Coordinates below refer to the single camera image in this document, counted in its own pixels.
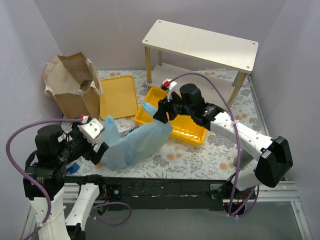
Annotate blue white packet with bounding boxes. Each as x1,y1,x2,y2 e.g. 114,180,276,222
66,159,82,174

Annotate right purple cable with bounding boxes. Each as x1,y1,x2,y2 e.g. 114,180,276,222
169,72,261,217

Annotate floral table mat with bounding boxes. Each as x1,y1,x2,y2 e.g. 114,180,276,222
73,77,267,180

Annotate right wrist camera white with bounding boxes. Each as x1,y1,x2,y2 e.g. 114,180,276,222
160,78,177,102

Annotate blue plastic grocery bag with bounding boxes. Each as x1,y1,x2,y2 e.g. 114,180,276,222
100,116,173,171

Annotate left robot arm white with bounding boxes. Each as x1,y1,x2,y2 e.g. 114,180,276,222
23,119,109,240

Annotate white two-tier shelf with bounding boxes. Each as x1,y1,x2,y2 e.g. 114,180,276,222
142,19,259,109

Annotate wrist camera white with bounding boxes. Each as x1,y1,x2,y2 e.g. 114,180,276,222
160,78,177,102
78,116,105,145

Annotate grey bottle beige cap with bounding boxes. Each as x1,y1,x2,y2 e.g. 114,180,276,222
233,149,254,170

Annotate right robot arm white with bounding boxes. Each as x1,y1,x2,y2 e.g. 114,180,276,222
153,80,293,199

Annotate purple cable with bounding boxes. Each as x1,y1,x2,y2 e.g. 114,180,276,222
5,116,132,240
169,72,261,217

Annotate brown paper bag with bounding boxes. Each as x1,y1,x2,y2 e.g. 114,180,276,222
43,51,103,119

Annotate flat yellow tray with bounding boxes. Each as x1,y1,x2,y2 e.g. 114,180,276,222
99,75,138,120

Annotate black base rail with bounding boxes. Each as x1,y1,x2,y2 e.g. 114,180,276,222
65,175,230,211

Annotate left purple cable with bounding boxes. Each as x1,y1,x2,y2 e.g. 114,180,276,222
5,116,132,240

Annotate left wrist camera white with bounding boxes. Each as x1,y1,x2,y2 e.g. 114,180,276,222
78,116,105,145

